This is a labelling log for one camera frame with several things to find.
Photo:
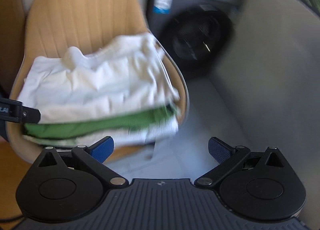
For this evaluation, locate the tan wooden chair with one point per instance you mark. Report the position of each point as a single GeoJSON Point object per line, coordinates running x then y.
{"type": "Point", "coordinates": [53, 26]}

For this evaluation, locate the white striped folded garment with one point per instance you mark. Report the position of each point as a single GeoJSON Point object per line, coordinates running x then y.
{"type": "Point", "coordinates": [121, 137]}

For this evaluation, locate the green folded garment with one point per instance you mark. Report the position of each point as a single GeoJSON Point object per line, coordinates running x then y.
{"type": "Point", "coordinates": [137, 121]}

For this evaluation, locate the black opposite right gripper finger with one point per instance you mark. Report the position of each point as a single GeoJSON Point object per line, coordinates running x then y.
{"type": "Point", "coordinates": [14, 111]}

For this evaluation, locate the dark front-load washing machine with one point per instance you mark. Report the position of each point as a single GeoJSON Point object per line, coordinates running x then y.
{"type": "Point", "coordinates": [193, 32]}

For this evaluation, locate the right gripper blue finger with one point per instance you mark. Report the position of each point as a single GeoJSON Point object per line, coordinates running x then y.
{"type": "Point", "coordinates": [230, 159]}
{"type": "Point", "coordinates": [90, 159]}

